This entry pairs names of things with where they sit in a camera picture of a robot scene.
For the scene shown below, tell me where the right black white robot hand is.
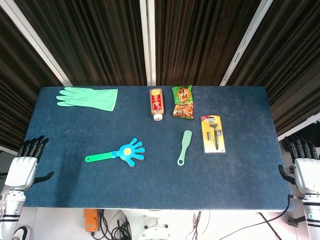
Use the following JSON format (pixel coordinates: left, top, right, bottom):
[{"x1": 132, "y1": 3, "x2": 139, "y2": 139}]
[{"x1": 278, "y1": 134, "x2": 320, "y2": 195}]

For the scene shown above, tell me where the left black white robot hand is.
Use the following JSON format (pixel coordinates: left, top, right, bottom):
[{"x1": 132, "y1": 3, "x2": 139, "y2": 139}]
[{"x1": 4, "y1": 135, "x2": 55, "y2": 193}]

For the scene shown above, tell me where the blue hand-shaped clapper green handle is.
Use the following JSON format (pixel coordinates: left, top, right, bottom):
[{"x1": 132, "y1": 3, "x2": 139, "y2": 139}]
[{"x1": 84, "y1": 137, "x2": 146, "y2": 169}]

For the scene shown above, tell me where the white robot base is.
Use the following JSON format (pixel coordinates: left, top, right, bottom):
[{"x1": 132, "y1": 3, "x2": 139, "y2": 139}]
[{"x1": 122, "y1": 209, "x2": 187, "y2": 240}]

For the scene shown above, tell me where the black white shoe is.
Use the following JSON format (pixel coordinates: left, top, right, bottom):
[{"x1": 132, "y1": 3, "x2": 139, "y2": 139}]
[{"x1": 11, "y1": 225, "x2": 32, "y2": 240}]

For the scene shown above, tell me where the orange control box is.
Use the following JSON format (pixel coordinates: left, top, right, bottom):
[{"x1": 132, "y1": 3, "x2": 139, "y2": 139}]
[{"x1": 83, "y1": 208, "x2": 99, "y2": 233}]

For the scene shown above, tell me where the razor in yellow blister pack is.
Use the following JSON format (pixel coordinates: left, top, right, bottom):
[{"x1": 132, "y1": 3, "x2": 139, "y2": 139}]
[{"x1": 200, "y1": 114, "x2": 227, "y2": 155}]

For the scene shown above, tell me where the light green plastic paddle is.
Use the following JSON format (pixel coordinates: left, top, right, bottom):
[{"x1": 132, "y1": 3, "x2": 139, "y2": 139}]
[{"x1": 176, "y1": 130, "x2": 193, "y2": 166}]

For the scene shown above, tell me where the blue fabric table cover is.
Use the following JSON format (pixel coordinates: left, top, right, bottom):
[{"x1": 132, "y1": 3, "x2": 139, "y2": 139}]
[{"x1": 23, "y1": 85, "x2": 296, "y2": 213}]

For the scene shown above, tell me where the green snack bag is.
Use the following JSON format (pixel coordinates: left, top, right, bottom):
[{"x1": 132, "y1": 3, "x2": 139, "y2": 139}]
[{"x1": 171, "y1": 85, "x2": 195, "y2": 121}]

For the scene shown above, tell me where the brown sauce bottle red label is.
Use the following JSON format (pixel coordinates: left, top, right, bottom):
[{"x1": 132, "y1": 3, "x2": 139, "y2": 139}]
[{"x1": 149, "y1": 88, "x2": 165, "y2": 122}]

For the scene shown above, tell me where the dark brown pleated curtain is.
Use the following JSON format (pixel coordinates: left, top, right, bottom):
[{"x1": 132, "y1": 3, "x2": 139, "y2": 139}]
[{"x1": 0, "y1": 0, "x2": 320, "y2": 152}]

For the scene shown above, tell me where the black cable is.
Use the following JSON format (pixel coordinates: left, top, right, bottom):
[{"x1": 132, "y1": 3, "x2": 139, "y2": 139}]
[
  {"x1": 258, "y1": 211, "x2": 285, "y2": 240},
  {"x1": 217, "y1": 194, "x2": 295, "y2": 240},
  {"x1": 91, "y1": 209, "x2": 132, "y2": 240}
]

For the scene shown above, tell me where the red white wire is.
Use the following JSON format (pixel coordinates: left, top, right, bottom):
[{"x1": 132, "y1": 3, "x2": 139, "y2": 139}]
[{"x1": 187, "y1": 211, "x2": 203, "y2": 240}]

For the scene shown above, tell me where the white frame post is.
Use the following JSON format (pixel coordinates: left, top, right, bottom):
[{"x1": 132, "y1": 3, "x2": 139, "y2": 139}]
[
  {"x1": 0, "y1": 0, "x2": 73, "y2": 87},
  {"x1": 139, "y1": 0, "x2": 157, "y2": 87},
  {"x1": 219, "y1": 0, "x2": 275, "y2": 87}
]

